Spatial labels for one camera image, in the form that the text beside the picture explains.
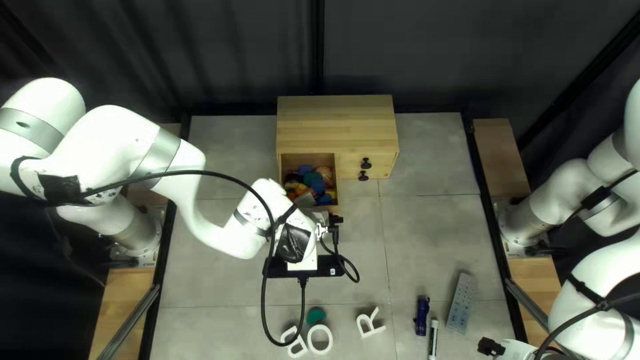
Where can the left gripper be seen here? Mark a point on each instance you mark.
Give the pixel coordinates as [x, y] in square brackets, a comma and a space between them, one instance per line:
[305, 255]

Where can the grey remote control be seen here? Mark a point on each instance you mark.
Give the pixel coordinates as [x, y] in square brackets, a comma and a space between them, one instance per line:
[461, 302]

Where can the white letter B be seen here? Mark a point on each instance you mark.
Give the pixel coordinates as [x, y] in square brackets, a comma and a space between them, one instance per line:
[292, 342]

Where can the yellow toy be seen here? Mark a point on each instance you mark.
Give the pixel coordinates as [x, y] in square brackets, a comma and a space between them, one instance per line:
[296, 182]

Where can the white letter O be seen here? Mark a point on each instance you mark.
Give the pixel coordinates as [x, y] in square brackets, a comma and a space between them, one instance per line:
[312, 340]

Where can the white letter R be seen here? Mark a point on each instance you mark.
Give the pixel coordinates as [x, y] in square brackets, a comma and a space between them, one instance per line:
[368, 325]

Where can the white marker pen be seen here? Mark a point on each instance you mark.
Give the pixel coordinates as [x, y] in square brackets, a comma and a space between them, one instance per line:
[433, 340]

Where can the white toy wedge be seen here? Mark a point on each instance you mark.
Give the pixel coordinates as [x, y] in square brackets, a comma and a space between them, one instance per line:
[305, 199]

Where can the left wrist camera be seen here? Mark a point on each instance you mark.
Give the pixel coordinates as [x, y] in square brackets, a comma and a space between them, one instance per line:
[277, 270]

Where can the blue toy block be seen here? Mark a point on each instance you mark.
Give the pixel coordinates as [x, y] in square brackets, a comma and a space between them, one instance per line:
[305, 170]
[318, 188]
[325, 199]

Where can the orange toy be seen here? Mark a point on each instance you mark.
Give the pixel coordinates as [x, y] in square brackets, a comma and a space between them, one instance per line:
[291, 191]

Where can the silver mounting plate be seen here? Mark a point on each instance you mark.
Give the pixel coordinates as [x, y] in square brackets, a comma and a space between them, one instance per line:
[145, 257]
[515, 247]

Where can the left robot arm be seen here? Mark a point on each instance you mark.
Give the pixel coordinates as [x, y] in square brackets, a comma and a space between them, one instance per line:
[100, 145]

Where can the wooden chest of drawers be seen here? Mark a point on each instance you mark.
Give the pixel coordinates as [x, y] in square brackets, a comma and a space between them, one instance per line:
[335, 125]

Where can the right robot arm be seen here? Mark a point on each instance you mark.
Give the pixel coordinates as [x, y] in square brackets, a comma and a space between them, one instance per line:
[560, 200]

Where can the teal toy funnel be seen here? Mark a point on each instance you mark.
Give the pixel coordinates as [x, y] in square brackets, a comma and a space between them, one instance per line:
[315, 315]

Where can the toy onion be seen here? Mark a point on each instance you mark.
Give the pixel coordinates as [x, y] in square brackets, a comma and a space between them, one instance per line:
[326, 172]

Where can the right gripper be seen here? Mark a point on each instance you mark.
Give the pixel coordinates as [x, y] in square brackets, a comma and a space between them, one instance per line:
[517, 351]

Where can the teal toy block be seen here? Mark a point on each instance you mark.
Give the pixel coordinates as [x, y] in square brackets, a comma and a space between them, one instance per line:
[313, 178]

